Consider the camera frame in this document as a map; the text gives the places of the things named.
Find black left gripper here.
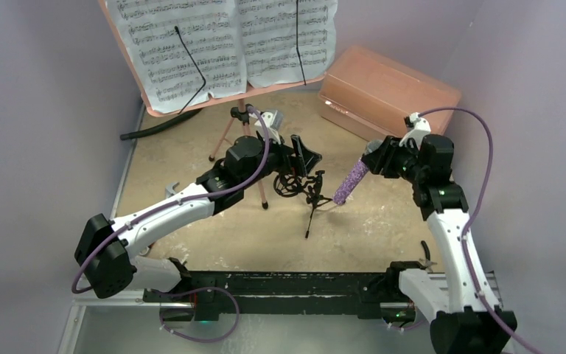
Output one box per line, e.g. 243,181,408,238
241,133,320,190

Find black corrugated hose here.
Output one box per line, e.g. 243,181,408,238
119,108,205,142

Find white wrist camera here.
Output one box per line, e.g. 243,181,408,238
254,109,284,145
399,112,431,148

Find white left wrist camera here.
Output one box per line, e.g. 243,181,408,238
254,109,284,145

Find aluminium frame rail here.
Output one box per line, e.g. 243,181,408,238
481,271,502,306

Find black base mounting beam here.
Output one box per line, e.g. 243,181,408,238
143,270,416,323

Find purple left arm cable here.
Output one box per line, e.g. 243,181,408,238
70,108,272,343

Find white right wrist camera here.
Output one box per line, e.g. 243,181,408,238
399,112,431,148

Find purple glitter microphone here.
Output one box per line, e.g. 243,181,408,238
332,139,382,206

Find black handled pliers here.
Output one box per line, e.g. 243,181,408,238
419,240,437,273

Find black mini microphone tripod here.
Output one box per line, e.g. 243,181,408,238
273,170,332,239

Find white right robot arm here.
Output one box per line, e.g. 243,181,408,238
361,134,517,353

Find pink folding music stand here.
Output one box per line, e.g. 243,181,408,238
97,1,325,209

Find orange handled cutter tool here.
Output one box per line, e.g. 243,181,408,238
164,181,180,198

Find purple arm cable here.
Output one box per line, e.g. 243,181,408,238
385,107,548,354
70,108,272,343

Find sheet music paper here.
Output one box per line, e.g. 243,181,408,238
102,1,248,114
237,0,338,88

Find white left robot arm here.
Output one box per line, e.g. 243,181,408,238
71,134,322,302

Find pink translucent storage box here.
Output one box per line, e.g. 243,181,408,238
318,46,461,141

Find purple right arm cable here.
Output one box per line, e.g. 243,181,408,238
385,107,548,354

